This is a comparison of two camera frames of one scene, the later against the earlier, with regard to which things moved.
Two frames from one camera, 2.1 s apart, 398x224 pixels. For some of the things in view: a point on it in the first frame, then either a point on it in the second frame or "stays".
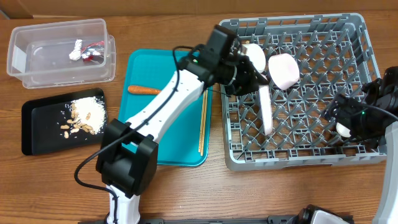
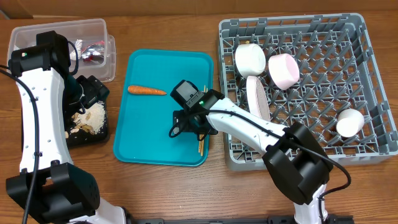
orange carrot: x=138 y=89 stays
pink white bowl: x=283 y=70 stays
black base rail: x=285 y=219 stays
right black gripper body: x=363 y=125 -> x=181 y=119
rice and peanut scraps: x=88 y=114 stays
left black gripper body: x=243 y=79 -> x=92 y=91
